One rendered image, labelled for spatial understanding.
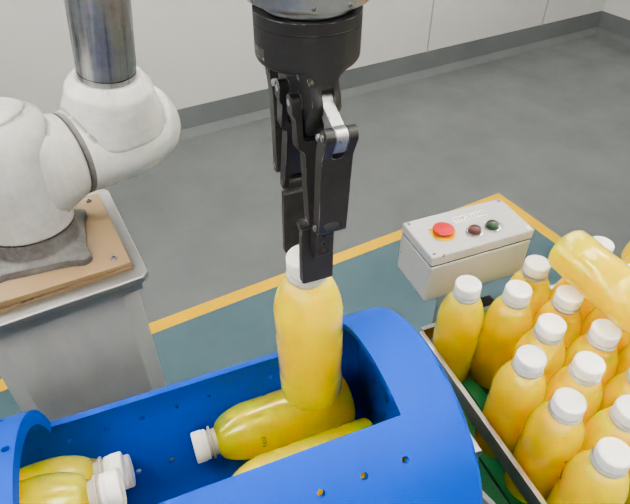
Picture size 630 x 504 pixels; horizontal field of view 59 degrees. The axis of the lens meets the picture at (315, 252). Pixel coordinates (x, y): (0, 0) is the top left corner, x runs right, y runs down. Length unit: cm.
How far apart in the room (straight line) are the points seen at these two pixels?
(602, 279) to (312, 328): 45
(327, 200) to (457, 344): 54
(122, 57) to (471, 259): 67
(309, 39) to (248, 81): 328
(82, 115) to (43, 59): 225
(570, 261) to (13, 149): 86
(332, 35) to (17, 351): 89
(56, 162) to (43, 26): 225
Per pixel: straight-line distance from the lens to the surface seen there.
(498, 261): 101
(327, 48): 38
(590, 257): 87
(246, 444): 73
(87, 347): 116
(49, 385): 121
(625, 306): 84
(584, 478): 77
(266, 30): 39
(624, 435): 81
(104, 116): 104
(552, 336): 84
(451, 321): 88
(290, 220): 52
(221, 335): 226
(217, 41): 349
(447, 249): 93
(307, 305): 53
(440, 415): 58
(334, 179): 41
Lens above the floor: 169
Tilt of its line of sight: 41 degrees down
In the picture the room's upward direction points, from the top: straight up
